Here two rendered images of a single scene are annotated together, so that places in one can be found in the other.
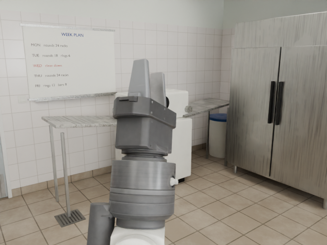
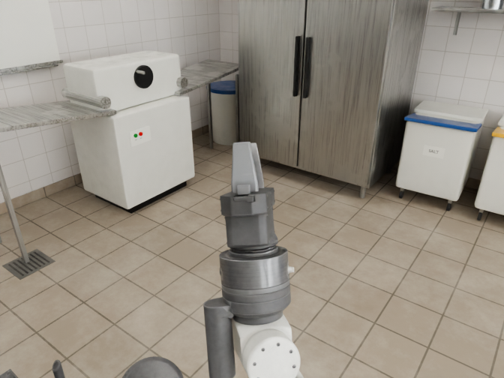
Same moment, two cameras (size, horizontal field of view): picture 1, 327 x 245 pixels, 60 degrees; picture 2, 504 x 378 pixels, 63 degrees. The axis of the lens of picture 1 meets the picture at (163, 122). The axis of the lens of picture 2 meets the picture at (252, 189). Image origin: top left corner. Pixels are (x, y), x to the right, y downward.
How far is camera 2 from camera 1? 0.24 m
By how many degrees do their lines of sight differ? 22
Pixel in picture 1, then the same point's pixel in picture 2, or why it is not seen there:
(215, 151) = (222, 137)
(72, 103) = not seen: outside the picture
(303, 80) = (337, 35)
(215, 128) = (219, 104)
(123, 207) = (250, 307)
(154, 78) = not seen: hidden behind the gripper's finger
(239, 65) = (249, 11)
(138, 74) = (242, 160)
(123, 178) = (246, 279)
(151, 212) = (277, 307)
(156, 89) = not seen: hidden behind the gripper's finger
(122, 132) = (235, 231)
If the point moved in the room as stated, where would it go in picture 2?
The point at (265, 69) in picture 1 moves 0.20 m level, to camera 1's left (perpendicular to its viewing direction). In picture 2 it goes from (287, 19) to (265, 19)
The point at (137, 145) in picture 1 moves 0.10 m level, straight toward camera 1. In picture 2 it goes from (256, 244) to (297, 298)
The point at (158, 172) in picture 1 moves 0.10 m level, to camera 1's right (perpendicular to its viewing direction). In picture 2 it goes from (280, 266) to (353, 252)
